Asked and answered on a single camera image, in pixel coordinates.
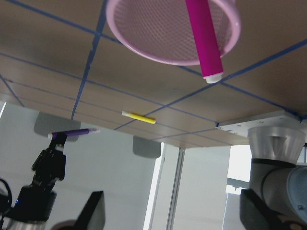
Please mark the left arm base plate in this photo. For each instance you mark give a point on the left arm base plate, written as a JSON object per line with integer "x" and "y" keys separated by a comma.
{"x": 281, "y": 118}

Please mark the pink mesh cup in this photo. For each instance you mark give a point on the pink mesh cup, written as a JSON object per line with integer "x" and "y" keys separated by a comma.
{"x": 160, "y": 30}

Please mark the pink marker pen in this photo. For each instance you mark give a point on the pink marker pen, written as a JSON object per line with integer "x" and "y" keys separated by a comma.
{"x": 205, "y": 40}

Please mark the yellow highlighter pen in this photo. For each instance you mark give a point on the yellow highlighter pen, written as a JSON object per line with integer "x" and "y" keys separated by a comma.
{"x": 138, "y": 117}

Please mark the purple marker pen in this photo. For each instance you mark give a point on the purple marker pen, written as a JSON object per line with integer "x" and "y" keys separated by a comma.
{"x": 72, "y": 133}

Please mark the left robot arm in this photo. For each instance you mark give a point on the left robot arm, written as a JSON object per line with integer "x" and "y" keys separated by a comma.
{"x": 276, "y": 198}

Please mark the aluminium frame post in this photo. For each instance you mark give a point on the aluminium frame post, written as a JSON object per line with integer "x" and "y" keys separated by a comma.
{"x": 175, "y": 190}

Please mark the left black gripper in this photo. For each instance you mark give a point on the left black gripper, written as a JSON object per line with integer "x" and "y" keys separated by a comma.
{"x": 35, "y": 201}

